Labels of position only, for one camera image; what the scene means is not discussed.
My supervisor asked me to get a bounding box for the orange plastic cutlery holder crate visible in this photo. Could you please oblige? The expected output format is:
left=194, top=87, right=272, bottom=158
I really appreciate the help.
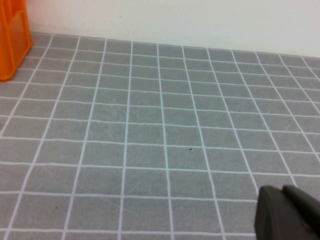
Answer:
left=0, top=0, right=35, bottom=82

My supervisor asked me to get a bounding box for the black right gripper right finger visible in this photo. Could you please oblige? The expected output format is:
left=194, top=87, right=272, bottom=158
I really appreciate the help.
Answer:
left=281, top=184, right=320, bottom=240

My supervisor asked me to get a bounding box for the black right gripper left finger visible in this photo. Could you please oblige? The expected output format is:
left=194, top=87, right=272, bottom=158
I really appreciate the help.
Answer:
left=254, top=186, right=318, bottom=240

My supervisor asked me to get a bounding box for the grey grid tablecloth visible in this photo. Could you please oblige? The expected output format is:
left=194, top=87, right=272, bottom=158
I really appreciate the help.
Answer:
left=0, top=32, right=320, bottom=240

